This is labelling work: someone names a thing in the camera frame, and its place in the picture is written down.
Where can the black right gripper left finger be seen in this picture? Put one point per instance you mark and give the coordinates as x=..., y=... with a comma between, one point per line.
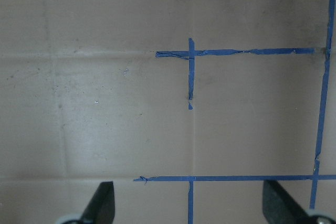
x=101, y=207

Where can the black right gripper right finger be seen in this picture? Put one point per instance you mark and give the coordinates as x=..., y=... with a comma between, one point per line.
x=279, y=207

